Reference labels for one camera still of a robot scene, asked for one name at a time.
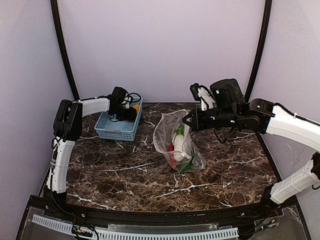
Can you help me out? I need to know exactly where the green leafy vegetable toy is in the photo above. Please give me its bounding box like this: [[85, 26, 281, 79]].
[[176, 124, 185, 136]]

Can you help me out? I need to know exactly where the white napa cabbage toy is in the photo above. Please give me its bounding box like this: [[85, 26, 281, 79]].
[[172, 133, 184, 162]]

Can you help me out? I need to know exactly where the clear zip top bag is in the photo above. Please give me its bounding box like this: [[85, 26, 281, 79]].
[[153, 109, 207, 173]]

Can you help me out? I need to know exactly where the green bok choy toy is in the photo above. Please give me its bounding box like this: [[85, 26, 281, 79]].
[[176, 160, 197, 173]]

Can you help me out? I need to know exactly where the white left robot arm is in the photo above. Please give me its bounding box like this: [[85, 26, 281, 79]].
[[46, 86, 143, 194]]

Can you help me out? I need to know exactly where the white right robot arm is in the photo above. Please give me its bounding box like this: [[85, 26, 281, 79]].
[[183, 78, 320, 205]]

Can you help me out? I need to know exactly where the light blue plastic basket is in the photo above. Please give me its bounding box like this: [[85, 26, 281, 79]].
[[94, 98, 143, 142]]

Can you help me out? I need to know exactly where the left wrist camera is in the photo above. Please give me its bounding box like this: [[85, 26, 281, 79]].
[[121, 92, 142, 109]]

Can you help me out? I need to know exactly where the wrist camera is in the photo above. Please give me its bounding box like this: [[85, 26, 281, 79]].
[[121, 92, 142, 109], [189, 83, 214, 111]]

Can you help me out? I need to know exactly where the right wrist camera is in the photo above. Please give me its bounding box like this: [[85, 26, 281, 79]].
[[189, 83, 214, 111]]

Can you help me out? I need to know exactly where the black front table rail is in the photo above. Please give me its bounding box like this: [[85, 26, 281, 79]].
[[28, 194, 276, 228]]

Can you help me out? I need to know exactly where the white slotted cable duct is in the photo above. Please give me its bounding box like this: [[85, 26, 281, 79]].
[[31, 214, 239, 240]]

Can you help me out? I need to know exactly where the black right corner post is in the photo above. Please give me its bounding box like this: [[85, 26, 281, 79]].
[[244, 0, 273, 102]]

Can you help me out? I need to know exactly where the black corner post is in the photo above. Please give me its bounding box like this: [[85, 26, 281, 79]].
[[50, 0, 80, 100], [244, 0, 273, 102]]

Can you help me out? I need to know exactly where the black left corner post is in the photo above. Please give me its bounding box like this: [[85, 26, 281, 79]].
[[50, 0, 80, 100]]

